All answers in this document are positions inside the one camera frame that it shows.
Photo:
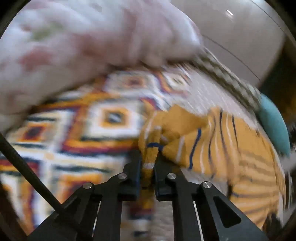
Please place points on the yellow striped shirt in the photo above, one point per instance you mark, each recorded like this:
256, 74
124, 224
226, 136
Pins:
231, 148

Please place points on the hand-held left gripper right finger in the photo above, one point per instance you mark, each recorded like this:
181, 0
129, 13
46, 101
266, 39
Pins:
157, 176

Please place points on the olive patterned cloth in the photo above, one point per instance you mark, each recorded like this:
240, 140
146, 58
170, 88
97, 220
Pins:
222, 74

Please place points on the black rod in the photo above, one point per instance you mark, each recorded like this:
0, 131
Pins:
27, 171

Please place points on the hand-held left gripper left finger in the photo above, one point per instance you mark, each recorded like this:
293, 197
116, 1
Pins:
138, 172

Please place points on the geometric patterned blanket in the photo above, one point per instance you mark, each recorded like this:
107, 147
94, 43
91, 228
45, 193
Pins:
92, 129

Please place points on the pink floral quilt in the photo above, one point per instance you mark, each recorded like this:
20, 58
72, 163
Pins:
81, 41

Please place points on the teal pillow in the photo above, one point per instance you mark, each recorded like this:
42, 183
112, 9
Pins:
272, 125

